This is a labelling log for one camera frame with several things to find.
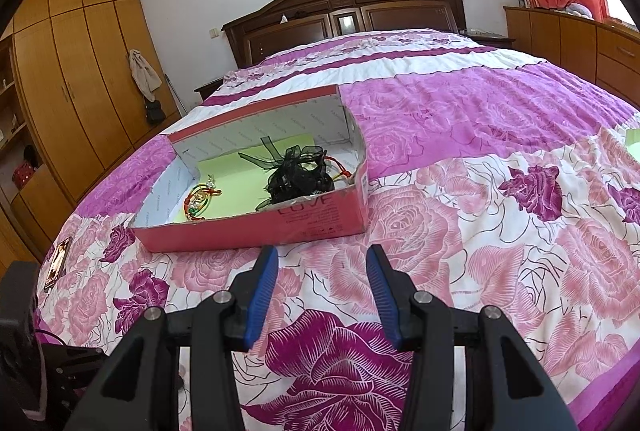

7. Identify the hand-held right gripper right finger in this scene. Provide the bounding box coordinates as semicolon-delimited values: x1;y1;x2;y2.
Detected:
365;244;581;431

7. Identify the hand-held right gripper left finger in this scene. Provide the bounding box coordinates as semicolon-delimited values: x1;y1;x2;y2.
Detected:
65;245;279;431

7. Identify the pink cardboard box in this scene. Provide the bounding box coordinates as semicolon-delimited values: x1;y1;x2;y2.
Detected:
131;85;371;253

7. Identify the black ribbon bow hair clip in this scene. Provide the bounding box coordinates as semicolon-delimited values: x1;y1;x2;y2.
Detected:
239;136;336;212

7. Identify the thin multicolour string bracelet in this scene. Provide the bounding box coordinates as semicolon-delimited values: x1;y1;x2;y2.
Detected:
322;155;358;184

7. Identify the small photo card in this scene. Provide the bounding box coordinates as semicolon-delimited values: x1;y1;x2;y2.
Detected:
44;236;73;293

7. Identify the pink floral bedspread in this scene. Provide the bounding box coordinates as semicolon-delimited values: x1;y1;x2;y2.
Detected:
35;27;640;431

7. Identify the dark wooden nightstand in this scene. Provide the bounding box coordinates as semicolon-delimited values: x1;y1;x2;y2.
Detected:
194;77;226;102
462;31;516;49

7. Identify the beige hanging cloth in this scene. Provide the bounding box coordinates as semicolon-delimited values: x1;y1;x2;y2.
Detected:
129;49;163;102

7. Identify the dark wooden headboard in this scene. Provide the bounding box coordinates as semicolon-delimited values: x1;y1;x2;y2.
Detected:
221;0;468;68

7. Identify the light wooden wardrobe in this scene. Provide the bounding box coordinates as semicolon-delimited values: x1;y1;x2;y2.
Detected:
0;0;183;262

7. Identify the light wooden dresser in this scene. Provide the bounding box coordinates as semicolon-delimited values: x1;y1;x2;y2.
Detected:
502;6;640;106

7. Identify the grey and pink soft bundle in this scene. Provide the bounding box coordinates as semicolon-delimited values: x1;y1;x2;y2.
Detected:
562;1;596;19

